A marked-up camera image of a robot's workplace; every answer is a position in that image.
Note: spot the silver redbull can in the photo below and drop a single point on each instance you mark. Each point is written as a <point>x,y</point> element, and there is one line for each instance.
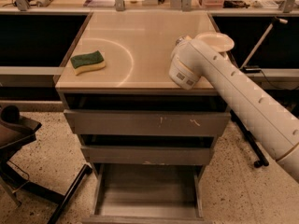
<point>180,40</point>

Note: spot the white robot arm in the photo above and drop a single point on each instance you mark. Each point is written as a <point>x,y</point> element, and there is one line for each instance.
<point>273,125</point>

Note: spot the grey drawer cabinet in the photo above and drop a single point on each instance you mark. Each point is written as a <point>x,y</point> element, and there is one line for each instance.
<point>136,46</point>

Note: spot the top grey drawer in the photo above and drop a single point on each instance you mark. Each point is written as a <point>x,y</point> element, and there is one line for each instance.
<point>146,115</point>

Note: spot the grey drawer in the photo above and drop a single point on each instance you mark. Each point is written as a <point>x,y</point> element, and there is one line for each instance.
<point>146,115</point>
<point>147,194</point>
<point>149,150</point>

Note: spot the middle grey drawer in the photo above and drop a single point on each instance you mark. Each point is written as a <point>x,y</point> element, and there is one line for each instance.
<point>149,150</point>

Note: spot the bottom grey drawer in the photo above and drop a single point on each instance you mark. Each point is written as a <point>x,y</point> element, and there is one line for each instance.
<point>147,194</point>

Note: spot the white bowl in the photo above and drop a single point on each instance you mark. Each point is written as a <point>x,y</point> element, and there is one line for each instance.
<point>218,41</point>

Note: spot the white pole with black base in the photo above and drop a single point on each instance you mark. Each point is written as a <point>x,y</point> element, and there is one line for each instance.
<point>262,38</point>

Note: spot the green yellow sponge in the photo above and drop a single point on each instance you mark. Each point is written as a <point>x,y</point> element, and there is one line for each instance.
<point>87,62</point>

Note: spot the black wheeled stand right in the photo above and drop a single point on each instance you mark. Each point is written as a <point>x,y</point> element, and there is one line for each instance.
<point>252,146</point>

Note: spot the black stand left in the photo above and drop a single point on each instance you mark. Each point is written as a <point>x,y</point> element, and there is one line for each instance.
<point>53,161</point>

